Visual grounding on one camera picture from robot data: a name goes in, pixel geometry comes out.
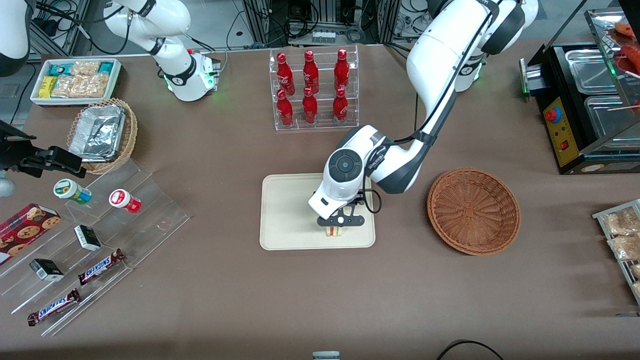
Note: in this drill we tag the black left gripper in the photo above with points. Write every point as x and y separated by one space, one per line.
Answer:
359 196

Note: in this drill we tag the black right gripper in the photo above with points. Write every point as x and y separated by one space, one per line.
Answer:
14 156

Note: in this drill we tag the sandwich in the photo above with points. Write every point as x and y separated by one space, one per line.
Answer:
335 232

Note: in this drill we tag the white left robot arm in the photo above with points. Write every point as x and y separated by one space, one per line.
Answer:
435 50

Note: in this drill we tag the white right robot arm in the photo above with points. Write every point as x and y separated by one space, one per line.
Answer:
170 20

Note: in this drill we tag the cream plastic tray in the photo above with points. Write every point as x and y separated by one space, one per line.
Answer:
290 210

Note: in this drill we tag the light wicker basket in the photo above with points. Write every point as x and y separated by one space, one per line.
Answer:
130 132

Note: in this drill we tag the brown wicker basket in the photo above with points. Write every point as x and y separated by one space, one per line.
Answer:
472 212

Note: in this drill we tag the green sunflower lid jar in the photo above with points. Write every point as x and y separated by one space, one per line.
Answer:
67 189

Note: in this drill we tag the silver foil packets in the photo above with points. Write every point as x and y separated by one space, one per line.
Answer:
97 132

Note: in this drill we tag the white snack bin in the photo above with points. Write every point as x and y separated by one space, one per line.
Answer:
75 102

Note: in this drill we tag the red lid jar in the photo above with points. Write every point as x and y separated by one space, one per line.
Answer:
122 200

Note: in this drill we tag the large clear cracker bag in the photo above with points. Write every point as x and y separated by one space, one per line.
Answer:
80 86

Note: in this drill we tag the yellow snack packet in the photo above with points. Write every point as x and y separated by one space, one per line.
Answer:
47 86

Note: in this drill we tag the red chocolate chip cookie box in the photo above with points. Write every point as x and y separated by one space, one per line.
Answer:
25 230

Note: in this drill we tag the small dark green box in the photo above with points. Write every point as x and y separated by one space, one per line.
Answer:
87 238
46 270

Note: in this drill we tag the small clear cracker bag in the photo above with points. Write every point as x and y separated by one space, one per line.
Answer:
86 67

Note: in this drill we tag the clear acrylic bottle rack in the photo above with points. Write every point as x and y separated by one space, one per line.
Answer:
322 125

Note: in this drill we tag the small teal snack packet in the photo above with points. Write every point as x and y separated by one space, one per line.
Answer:
106 67

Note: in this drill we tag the clear acrylic stepped stand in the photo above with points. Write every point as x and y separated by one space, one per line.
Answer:
155 210

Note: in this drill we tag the red cola bottle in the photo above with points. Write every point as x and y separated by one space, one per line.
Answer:
311 72
285 111
309 109
342 70
340 107
286 75

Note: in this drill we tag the Snickers chocolate bar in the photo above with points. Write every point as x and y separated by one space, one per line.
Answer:
54 307
101 266

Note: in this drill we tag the grey device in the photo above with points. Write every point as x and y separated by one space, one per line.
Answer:
326 356

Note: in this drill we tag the white power strip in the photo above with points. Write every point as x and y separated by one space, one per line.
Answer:
323 36

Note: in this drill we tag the black food warmer machine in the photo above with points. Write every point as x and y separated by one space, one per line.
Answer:
565 135

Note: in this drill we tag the steel warmer pan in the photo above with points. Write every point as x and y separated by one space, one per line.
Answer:
607 117
592 70

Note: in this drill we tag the red sausage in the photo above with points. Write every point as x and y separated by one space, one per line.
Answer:
626 29
631 54

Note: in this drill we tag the aluminium frame rack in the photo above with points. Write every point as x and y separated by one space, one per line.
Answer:
262 20

